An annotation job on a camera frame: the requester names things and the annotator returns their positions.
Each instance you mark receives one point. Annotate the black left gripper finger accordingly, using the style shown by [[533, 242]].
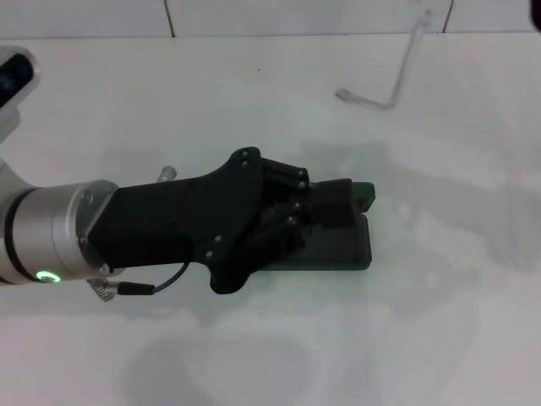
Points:
[[329, 211]]

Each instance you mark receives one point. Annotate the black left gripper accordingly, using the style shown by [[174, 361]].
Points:
[[169, 224]]

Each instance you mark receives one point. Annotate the green glasses case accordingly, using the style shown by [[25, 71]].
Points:
[[342, 249]]

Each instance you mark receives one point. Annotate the clear plastic glasses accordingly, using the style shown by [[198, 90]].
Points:
[[403, 63]]

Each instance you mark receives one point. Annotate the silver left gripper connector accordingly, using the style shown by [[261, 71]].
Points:
[[167, 174]]

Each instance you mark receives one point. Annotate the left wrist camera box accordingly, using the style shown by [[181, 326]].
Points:
[[17, 76]]

